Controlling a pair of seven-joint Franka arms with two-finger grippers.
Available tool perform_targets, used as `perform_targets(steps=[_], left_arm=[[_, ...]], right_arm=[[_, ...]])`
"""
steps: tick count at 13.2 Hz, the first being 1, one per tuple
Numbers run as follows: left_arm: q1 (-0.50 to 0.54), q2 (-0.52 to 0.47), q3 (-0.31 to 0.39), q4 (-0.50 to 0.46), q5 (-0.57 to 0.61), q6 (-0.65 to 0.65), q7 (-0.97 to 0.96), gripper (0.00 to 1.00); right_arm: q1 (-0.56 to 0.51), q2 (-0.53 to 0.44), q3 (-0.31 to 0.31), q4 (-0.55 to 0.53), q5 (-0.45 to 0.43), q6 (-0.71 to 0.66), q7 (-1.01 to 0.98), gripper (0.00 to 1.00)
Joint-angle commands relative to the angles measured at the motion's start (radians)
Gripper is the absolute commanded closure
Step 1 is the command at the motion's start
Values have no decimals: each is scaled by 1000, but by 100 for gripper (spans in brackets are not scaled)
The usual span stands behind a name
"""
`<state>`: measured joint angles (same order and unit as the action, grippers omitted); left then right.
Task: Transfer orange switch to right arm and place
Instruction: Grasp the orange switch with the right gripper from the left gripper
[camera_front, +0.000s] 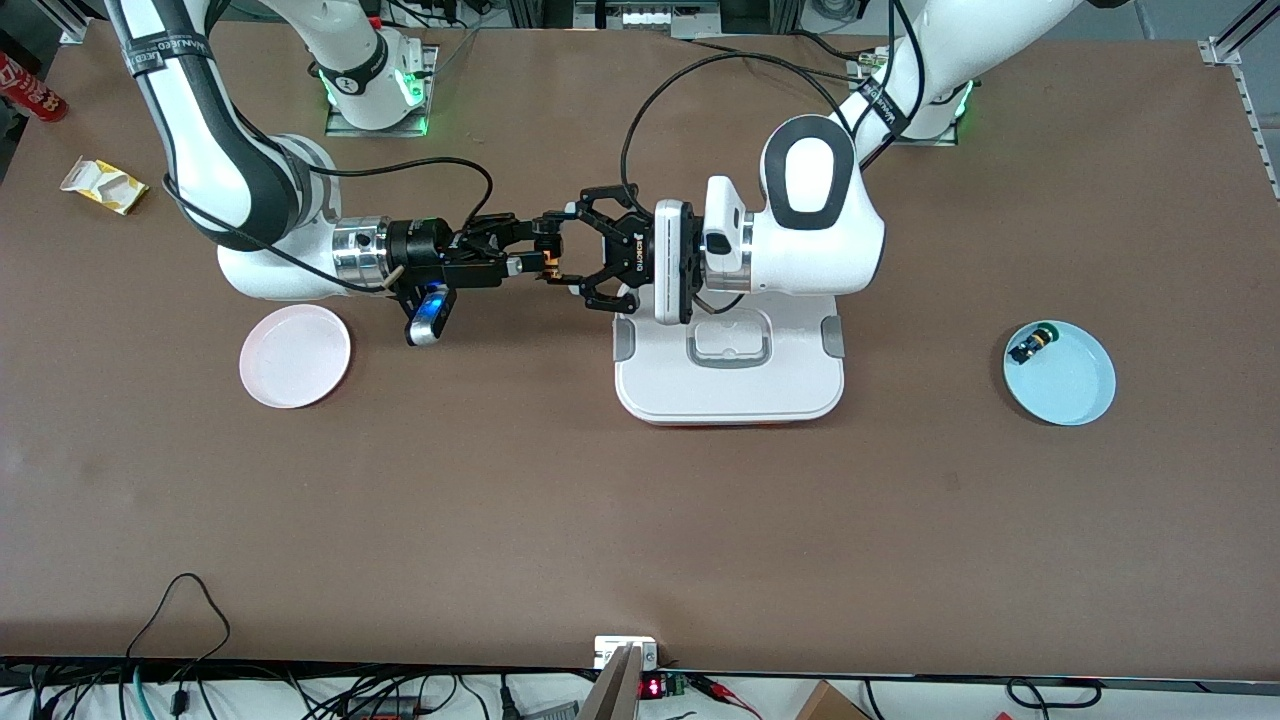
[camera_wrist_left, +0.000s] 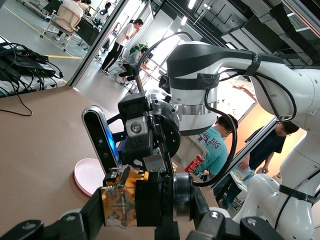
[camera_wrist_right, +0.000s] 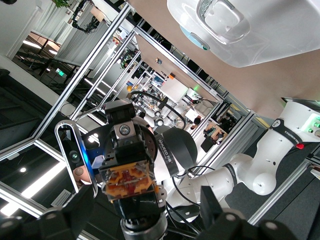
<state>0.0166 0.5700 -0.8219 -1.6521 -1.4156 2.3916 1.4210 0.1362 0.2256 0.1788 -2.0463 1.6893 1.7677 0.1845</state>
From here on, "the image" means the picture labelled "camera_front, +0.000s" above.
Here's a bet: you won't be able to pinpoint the long aluminium frame rail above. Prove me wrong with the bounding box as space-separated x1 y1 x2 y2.
1198 0 1280 201

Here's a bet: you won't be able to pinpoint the pink round plate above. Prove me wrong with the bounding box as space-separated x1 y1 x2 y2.
239 304 352 410

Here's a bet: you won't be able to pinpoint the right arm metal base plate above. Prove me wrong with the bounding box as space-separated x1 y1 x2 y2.
324 45 439 138

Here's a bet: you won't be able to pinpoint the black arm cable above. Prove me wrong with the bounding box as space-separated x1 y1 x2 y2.
160 110 496 296
620 0 926 216

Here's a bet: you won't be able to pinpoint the green push-button switch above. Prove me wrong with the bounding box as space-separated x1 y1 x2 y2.
1008 324 1061 365

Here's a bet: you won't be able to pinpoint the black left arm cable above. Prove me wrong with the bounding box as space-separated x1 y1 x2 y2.
620 0 926 216

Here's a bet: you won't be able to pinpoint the light blue round plate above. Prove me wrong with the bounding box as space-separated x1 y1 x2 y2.
1003 320 1117 427

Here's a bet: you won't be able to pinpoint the yellow white carton box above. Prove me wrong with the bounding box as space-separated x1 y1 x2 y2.
60 157 150 216

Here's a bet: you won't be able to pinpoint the red clip leads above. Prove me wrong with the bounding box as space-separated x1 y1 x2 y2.
690 675 763 717

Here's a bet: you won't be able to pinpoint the red can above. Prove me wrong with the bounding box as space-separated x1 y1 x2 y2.
0 52 69 123

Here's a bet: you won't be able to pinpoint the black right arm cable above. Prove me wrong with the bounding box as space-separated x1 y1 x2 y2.
160 110 496 296

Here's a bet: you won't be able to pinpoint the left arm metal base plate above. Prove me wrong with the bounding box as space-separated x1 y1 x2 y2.
848 55 959 148

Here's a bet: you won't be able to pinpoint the black cable across table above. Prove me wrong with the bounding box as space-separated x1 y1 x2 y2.
680 36 886 89

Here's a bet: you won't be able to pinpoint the white power strip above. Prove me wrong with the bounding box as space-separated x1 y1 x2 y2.
575 0 723 31

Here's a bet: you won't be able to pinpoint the black looped table cable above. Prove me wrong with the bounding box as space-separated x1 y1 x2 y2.
125 572 233 713

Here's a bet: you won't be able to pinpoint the brown cardboard box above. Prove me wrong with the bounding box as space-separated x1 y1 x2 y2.
795 680 871 720

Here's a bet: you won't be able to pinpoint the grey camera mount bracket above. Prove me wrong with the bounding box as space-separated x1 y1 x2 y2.
580 636 661 720

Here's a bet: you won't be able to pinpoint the white lidded lunch box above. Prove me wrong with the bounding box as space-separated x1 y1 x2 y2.
612 290 846 428

